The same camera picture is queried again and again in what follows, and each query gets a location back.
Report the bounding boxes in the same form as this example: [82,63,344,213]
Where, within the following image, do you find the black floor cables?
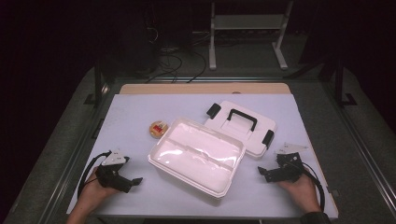
[145,46,208,85]

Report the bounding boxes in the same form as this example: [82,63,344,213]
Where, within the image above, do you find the metal table frame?
[36,76,396,224]

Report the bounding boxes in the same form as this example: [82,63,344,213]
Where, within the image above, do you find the white metal stand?
[208,0,294,71]

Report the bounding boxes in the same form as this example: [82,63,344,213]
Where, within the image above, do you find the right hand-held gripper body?
[273,142,309,183]

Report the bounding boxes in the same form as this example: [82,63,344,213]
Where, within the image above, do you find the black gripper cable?
[77,150,112,200]
[300,161,327,213]

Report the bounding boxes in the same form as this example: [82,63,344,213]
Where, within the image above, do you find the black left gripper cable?
[77,150,112,200]

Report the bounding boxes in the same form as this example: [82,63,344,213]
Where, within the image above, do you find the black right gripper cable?
[300,161,327,213]

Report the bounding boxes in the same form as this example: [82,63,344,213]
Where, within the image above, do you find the white table mat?
[66,92,339,219]

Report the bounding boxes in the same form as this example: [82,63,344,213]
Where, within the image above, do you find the person's left hand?
[78,170,121,216]

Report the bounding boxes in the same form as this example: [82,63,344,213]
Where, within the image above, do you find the black frame post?
[83,60,106,108]
[333,60,359,108]

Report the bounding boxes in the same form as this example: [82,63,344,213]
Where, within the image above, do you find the white lid with black handle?
[204,100,277,159]

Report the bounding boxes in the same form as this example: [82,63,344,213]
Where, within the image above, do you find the white plastic storage box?
[147,116,248,200]

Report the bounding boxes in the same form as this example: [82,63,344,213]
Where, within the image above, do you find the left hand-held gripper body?
[94,149,134,194]

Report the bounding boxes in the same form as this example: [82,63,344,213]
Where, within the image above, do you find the person's right hand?
[277,170,322,215]

